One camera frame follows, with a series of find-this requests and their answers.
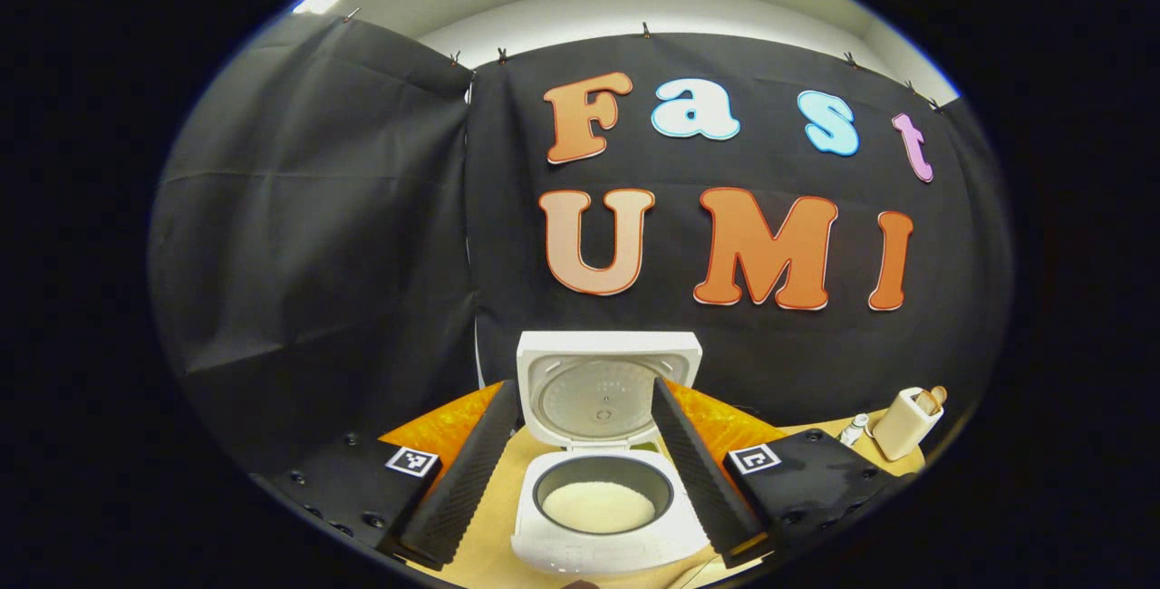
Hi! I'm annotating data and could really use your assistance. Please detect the black backdrop cloth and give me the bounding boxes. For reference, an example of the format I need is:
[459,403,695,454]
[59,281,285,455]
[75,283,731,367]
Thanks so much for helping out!
[148,14,1014,481]

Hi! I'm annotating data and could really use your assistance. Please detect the row of black clips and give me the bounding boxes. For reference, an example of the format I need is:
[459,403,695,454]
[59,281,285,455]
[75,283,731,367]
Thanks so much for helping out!
[341,7,945,111]

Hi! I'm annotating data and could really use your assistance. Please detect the white rice cooker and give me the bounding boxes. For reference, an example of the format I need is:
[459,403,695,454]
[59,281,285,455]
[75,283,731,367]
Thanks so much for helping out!
[510,330,712,577]

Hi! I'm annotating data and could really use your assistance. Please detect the white rice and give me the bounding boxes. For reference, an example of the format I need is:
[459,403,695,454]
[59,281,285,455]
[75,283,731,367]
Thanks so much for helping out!
[542,481,656,535]

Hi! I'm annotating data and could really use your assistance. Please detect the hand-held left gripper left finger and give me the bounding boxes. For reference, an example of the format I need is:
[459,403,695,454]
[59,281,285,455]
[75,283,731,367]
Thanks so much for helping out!
[249,379,519,572]

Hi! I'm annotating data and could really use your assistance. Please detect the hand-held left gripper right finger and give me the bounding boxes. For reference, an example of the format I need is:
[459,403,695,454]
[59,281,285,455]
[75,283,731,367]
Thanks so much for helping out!
[651,377,907,572]

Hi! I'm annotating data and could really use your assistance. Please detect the white toaster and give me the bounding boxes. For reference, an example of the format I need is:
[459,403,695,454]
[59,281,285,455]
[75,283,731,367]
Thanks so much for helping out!
[872,387,945,461]

